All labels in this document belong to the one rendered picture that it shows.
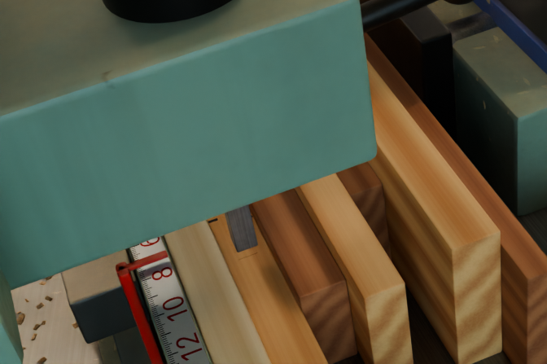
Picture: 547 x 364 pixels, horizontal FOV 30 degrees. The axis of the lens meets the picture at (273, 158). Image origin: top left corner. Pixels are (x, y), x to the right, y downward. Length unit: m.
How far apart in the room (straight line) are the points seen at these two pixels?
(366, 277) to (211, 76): 0.11
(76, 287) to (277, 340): 0.19
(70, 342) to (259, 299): 0.22
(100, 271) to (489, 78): 0.24
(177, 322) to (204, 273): 0.03
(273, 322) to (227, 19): 0.13
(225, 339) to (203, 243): 0.05
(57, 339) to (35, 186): 0.29
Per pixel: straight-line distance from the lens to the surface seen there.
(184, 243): 0.42
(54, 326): 0.62
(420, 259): 0.42
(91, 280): 0.56
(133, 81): 0.31
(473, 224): 0.38
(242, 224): 0.40
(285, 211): 0.43
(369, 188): 0.43
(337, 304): 0.41
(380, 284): 0.38
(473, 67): 0.47
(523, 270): 0.38
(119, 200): 0.34
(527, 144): 0.45
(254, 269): 0.42
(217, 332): 0.39
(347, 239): 0.40
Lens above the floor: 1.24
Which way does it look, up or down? 41 degrees down
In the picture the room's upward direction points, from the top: 12 degrees counter-clockwise
